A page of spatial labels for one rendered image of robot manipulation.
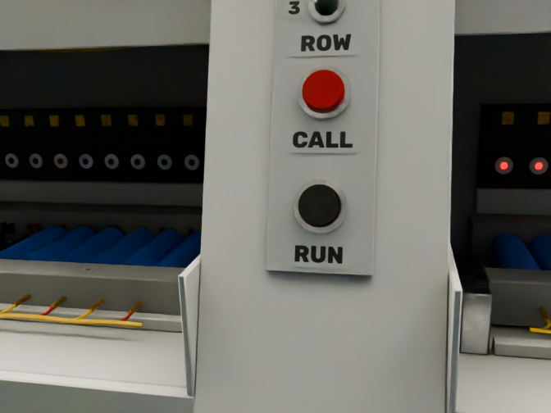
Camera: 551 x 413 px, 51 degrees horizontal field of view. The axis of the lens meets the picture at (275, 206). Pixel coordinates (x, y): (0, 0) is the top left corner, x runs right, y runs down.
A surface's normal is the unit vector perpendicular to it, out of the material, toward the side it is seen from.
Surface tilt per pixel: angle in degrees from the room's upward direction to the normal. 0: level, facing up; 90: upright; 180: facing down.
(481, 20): 108
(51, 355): 18
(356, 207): 90
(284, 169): 90
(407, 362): 90
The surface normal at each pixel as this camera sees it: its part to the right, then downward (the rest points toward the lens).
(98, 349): -0.03, -0.97
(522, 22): -0.20, 0.26
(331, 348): -0.20, -0.06
